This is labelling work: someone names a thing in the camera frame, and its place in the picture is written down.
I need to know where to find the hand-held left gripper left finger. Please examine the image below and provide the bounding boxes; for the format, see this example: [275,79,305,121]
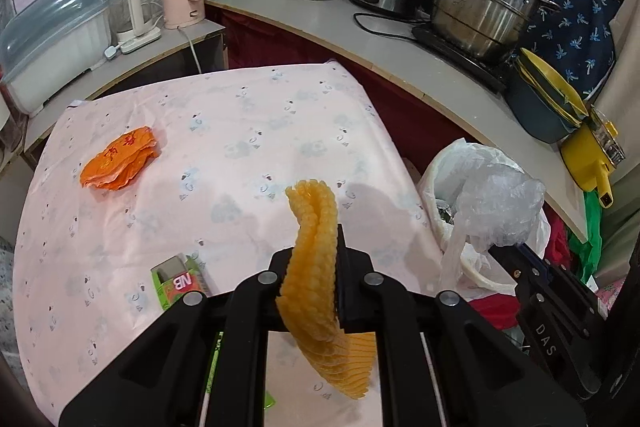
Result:
[59,247,301,427]

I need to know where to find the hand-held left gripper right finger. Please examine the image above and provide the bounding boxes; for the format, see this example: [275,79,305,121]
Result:
[334,224,587,427]

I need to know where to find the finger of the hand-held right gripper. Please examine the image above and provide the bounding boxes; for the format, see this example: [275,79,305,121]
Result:
[520,247,599,308]
[487,246,539,303]

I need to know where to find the yellow foam net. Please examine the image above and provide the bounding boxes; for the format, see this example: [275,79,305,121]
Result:
[275,179,376,400]

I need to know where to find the clear plastic bag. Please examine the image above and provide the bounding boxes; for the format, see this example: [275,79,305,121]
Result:
[447,162,547,253]

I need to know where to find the trash bin with white bag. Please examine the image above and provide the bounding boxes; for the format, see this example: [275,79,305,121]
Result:
[417,139,551,295]

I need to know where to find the orange printed plastic bag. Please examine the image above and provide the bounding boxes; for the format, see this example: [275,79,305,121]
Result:
[80,125,161,192]

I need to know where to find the red cloth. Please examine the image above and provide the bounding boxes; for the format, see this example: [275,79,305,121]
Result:
[545,212,576,269]

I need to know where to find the green plastic bag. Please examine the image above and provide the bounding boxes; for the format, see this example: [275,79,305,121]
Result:
[575,189,606,288]

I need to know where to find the green carton box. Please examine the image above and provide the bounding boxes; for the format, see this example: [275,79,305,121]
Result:
[151,253,211,312]

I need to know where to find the yellow saucepan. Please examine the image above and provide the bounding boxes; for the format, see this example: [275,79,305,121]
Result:
[560,104,626,209]

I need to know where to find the stacked yellow and blue bowls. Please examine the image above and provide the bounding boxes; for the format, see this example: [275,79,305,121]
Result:
[507,57,583,145]

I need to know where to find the dark red cabinet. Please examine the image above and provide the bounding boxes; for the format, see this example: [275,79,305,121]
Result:
[205,2,566,218]

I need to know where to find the yellow plate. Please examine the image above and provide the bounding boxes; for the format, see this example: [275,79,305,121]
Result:
[517,48,591,126]

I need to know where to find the black induction cooker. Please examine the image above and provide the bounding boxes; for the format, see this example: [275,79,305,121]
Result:
[411,24,516,95]

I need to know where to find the blue patterned cloth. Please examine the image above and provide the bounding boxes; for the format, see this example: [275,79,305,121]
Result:
[300,0,621,102]

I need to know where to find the large steel steamer pot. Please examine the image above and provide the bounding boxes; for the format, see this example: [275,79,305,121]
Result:
[422,0,561,62]

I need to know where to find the white glass kettle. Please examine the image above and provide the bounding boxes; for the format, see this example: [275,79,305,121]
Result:
[103,0,163,55]

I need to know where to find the covered white dish drainer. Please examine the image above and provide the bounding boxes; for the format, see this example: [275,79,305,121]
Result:
[0,0,112,118]

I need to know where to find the white power cord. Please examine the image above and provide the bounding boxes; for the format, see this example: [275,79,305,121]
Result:
[180,27,203,75]

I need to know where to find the black power cable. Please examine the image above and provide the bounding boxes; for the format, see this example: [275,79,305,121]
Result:
[352,12,417,44]

